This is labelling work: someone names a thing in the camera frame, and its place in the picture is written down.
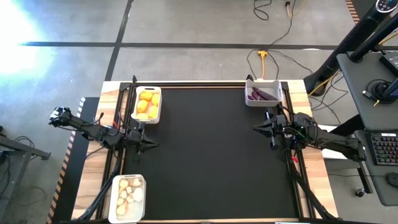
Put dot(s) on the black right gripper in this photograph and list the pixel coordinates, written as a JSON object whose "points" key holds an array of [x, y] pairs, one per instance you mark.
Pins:
{"points": [[278, 127]]}

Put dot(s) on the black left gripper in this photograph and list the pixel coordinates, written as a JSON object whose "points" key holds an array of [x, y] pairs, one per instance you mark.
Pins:
{"points": [[136, 138]]}

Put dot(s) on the yellow lemon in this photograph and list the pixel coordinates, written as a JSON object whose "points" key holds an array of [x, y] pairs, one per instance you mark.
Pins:
{"points": [[152, 112], [155, 99], [145, 95], [142, 116]]}

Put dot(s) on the purple sweet potato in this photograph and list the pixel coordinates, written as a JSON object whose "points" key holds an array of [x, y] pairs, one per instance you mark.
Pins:
{"points": [[250, 97], [255, 95], [265, 94]]}

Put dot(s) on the orange tinted lemon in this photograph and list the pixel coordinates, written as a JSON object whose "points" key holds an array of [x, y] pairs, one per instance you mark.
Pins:
{"points": [[142, 106]]}

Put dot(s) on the small white garlic clove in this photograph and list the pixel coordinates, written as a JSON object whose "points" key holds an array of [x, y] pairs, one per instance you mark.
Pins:
{"points": [[130, 199], [129, 189]]}

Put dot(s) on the large white garlic bulb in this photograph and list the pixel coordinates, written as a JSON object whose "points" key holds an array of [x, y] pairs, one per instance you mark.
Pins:
{"points": [[137, 194]]}

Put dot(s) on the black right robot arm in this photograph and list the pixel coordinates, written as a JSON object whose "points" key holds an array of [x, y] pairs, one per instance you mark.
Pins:
{"points": [[329, 140]]}

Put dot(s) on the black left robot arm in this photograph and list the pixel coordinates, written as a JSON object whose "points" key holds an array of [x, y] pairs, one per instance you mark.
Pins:
{"points": [[93, 132]]}

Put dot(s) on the red clip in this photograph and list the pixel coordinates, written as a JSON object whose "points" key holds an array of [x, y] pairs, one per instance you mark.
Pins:
{"points": [[294, 159], [115, 124]]}

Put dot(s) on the white plastic basket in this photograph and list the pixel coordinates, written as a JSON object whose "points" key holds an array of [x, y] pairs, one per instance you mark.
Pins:
{"points": [[130, 217], [149, 88], [269, 84]]}

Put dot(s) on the black table mat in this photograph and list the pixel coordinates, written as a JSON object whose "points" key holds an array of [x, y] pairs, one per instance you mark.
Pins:
{"points": [[211, 155]]}

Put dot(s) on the white box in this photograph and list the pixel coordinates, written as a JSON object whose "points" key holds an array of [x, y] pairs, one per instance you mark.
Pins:
{"points": [[332, 154]]}

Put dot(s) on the black floor mat striped edge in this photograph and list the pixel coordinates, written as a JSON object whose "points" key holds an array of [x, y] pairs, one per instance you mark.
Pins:
{"points": [[77, 161], [353, 12]]}

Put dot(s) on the grey desk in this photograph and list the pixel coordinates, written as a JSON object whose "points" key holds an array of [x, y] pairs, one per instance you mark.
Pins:
{"points": [[382, 193], [357, 102]]}

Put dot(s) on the black desk leg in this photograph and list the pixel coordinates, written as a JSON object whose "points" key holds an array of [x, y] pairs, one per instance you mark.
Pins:
{"points": [[366, 180]]}

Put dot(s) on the black caster wheel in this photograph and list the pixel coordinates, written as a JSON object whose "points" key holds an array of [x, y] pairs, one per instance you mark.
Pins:
{"points": [[360, 193]]}

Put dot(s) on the black tower fan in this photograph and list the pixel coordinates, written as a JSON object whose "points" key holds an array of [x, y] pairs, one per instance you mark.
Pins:
{"points": [[348, 43]]}

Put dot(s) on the black backlit keyboard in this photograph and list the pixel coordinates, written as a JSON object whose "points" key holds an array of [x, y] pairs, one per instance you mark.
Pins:
{"points": [[385, 149]]}

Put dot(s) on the black computer mouse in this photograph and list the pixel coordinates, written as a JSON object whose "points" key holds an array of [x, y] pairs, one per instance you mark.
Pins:
{"points": [[394, 180]]}

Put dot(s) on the black monitor pole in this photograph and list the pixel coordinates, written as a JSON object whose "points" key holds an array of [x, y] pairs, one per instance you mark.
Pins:
{"points": [[373, 39]]}

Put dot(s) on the black rounded bracket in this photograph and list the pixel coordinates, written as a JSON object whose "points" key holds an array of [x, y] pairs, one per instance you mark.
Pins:
{"points": [[249, 77], [134, 78]]}

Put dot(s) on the black aluminium table frame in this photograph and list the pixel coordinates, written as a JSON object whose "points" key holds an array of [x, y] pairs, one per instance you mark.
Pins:
{"points": [[202, 84]]}

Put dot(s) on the grey desk frame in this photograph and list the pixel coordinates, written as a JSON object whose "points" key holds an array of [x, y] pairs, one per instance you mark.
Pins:
{"points": [[21, 147]]}

